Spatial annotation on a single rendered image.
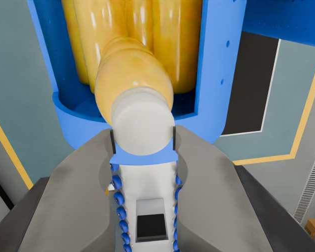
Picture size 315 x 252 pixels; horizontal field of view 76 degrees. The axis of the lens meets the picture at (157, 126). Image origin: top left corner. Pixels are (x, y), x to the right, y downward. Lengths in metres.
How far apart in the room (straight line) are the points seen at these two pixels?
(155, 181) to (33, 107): 1.26
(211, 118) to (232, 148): 1.71
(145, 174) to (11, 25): 1.27
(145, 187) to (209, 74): 0.56
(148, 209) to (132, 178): 0.13
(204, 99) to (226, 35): 0.07
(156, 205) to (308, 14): 0.76
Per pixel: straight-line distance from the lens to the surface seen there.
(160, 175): 0.70
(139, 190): 0.75
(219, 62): 0.24
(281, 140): 2.16
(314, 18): 0.78
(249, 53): 1.47
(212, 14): 0.22
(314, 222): 3.32
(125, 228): 0.82
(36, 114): 1.78
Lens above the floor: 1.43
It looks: 59 degrees down
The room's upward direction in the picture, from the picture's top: 171 degrees clockwise
